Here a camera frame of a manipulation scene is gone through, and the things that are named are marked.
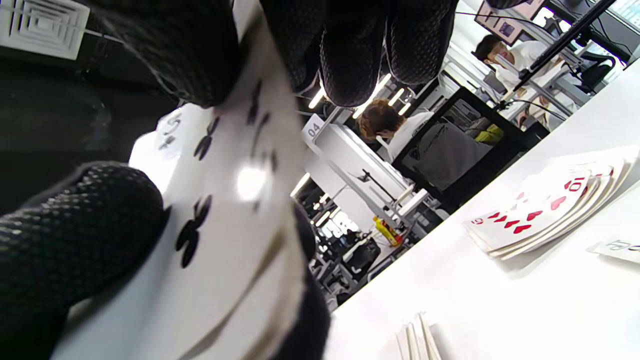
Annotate person's left hand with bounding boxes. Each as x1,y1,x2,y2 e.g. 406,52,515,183
0,161,332,360

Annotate pile of spade playing cards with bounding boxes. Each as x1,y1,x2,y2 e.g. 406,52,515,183
395,312,443,360

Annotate deck of playing cards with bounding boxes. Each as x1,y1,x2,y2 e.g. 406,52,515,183
50,0,308,360

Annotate black white joker playing card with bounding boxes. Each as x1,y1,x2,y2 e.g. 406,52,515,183
587,239,640,265

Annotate pile of heart playing cards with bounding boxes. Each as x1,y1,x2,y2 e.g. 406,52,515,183
462,147,640,262

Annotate person's right hand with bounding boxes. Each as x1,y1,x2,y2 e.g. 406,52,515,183
87,0,526,108

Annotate three of clubs playing card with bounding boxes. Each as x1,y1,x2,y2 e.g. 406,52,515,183
127,0,306,360

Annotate black mesh office chair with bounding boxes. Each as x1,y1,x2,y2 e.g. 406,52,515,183
392,87,531,211

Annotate ten of hearts playing card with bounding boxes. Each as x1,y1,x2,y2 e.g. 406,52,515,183
465,167,603,251

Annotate square ceiling air diffuser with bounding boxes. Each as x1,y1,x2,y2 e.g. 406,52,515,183
0,0,92,62

